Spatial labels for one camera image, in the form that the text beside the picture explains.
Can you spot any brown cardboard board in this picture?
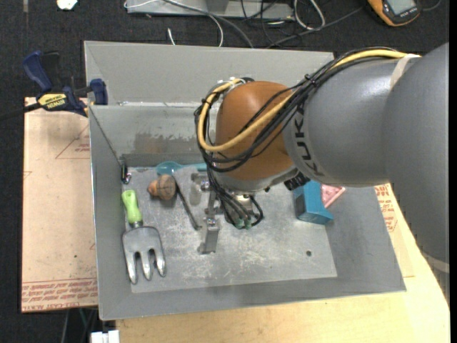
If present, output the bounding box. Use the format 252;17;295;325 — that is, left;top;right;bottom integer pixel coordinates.
20;96;416;314

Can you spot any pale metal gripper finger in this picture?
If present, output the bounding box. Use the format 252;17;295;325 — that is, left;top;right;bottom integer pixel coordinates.
197;217;221;256
190;171;212;207

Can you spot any black cylinder on white bracket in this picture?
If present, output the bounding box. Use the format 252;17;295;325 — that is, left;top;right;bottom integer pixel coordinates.
283;173;311;192

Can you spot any pink packet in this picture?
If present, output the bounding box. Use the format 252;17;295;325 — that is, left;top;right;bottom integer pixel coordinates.
320;184;347;209

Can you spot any green-handled metal garden fork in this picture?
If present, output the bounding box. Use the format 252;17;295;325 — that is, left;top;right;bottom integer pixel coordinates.
120;189;168;285

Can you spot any clear blue plastic spoon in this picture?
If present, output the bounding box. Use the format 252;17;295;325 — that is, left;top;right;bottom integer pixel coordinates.
155;160;209;177

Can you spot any thin black rod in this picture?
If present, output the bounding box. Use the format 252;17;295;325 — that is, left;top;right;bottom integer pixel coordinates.
174;185;203;232

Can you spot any brown round toy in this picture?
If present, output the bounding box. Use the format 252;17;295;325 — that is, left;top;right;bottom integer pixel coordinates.
147;174;178;202

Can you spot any teal box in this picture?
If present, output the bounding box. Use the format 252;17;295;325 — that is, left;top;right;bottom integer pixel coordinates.
292;180;335;226

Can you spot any grey metal bin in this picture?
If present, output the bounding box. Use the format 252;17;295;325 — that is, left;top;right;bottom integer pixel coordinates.
84;40;407;322

